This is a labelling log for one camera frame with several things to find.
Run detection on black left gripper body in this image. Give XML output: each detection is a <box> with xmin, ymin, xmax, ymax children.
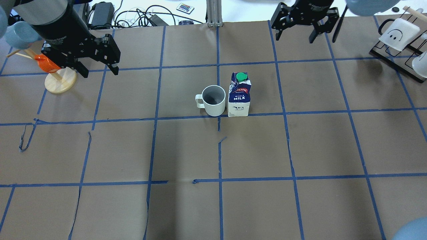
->
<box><xmin>41</xmin><ymin>7</ymin><xmax>109</xmax><ymax>64</ymax></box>

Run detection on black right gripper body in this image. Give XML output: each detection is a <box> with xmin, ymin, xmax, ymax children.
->
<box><xmin>290</xmin><ymin>0</ymin><xmax>336</xmax><ymax>29</ymax></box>

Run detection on blue white milk carton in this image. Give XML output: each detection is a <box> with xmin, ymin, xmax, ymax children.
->
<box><xmin>227</xmin><ymin>72</ymin><xmax>252</xmax><ymax>117</ymax></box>

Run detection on white ribbed mug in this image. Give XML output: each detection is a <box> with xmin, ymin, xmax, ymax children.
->
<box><xmin>195</xmin><ymin>85</ymin><xmax>226</xmax><ymax>117</ymax></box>

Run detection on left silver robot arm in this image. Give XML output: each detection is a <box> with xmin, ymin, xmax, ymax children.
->
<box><xmin>1</xmin><ymin>0</ymin><xmax>121</xmax><ymax>78</ymax></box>

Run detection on orange cup on stand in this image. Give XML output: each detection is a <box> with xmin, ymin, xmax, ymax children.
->
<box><xmin>34</xmin><ymin>54</ymin><xmax>62</xmax><ymax>73</ymax></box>

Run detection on grey blue cup on stand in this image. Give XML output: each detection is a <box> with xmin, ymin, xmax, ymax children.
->
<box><xmin>3</xmin><ymin>21</ymin><xmax>42</xmax><ymax>50</ymax></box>

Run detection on black power brick near laptop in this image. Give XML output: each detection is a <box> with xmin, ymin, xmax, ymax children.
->
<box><xmin>90</xmin><ymin>2</ymin><xmax>114</xmax><ymax>29</ymax></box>

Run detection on white mug on rack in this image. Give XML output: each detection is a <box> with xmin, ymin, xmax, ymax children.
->
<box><xmin>378</xmin><ymin>18</ymin><xmax>420</xmax><ymax>52</ymax></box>
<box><xmin>411</xmin><ymin>51</ymin><xmax>427</xmax><ymax>78</ymax></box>

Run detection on small remote control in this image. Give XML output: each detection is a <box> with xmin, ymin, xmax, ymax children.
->
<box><xmin>176</xmin><ymin>3</ymin><xmax>194</xmax><ymax>15</ymax></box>

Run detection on tangled black cables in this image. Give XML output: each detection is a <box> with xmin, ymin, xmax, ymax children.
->
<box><xmin>113</xmin><ymin>3</ymin><xmax>204</xmax><ymax>29</ymax></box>

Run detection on aluminium frame post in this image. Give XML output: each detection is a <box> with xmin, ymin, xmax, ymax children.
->
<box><xmin>206</xmin><ymin>0</ymin><xmax>223</xmax><ymax>27</ymax></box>

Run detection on black wire mug rack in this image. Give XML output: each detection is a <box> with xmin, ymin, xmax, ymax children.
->
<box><xmin>369</xmin><ymin>7</ymin><xmax>427</xmax><ymax>84</ymax></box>

